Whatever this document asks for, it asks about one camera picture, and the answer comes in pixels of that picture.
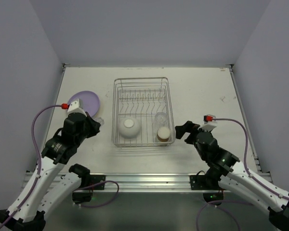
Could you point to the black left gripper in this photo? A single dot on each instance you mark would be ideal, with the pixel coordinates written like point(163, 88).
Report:
point(91, 125)

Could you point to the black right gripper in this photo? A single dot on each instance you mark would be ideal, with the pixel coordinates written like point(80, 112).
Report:
point(190, 132)

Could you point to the small clear glass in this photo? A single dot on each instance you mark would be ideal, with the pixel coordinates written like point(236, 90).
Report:
point(99, 120)

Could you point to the purple plate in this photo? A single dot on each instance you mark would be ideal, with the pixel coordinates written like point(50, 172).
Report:
point(90, 101)

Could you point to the large clear glass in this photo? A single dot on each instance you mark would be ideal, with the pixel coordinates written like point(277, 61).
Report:
point(161, 120)

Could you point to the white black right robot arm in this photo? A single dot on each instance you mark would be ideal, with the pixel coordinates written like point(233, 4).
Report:
point(228, 172)

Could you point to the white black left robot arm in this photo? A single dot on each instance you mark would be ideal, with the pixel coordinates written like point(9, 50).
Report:
point(36, 201)

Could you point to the brown white cup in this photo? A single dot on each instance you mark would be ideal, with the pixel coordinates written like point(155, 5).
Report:
point(163, 134)

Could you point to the white bowl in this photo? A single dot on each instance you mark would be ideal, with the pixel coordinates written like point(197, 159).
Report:
point(129, 127)

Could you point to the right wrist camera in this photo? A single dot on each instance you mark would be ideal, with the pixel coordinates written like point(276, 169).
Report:
point(209, 123)

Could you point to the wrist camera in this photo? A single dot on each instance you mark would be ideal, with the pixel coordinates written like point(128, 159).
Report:
point(209, 123)
point(76, 106)

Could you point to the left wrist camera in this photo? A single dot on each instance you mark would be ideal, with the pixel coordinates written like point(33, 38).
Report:
point(76, 106)

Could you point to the metal wire dish rack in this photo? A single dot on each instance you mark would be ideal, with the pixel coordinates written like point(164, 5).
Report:
point(141, 98)

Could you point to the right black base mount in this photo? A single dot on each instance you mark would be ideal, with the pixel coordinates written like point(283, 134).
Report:
point(212, 192)

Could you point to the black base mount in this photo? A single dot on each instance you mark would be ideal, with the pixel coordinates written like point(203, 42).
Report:
point(84, 193)
point(212, 192)

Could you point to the aluminium front rail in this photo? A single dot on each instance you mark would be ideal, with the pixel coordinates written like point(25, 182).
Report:
point(154, 183)

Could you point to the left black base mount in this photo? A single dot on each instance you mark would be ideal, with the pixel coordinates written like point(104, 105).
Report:
point(84, 193)

